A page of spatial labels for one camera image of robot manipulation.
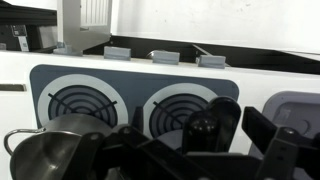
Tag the grey stove knob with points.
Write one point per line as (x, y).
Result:
(211, 61)
(166, 56)
(117, 53)

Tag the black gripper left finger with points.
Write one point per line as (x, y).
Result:
(96, 150)

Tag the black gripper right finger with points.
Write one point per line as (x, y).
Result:
(283, 153)

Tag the black metal frame cart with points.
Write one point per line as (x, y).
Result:
(26, 15)

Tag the grey toy sink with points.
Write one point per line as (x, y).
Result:
(293, 110)

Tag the silver metal pot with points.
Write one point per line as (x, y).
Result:
(40, 156)

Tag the white black toy kitchen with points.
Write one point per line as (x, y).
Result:
(266, 83)

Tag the grey stovetop burner panel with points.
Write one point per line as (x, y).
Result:
(133, 83)

